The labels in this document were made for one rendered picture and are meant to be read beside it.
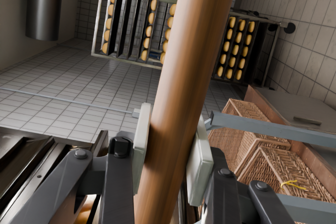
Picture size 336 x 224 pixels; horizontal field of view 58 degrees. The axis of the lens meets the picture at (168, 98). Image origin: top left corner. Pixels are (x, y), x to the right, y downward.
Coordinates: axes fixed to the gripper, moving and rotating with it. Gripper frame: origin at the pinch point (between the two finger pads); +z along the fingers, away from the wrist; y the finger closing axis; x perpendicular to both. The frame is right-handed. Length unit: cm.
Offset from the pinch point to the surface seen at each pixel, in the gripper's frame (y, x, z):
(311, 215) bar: 38, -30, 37
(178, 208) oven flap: 22, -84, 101
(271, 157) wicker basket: 46, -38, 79
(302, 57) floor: 117, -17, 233
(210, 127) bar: 23, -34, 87
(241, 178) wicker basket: 41, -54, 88
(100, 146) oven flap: -22, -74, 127
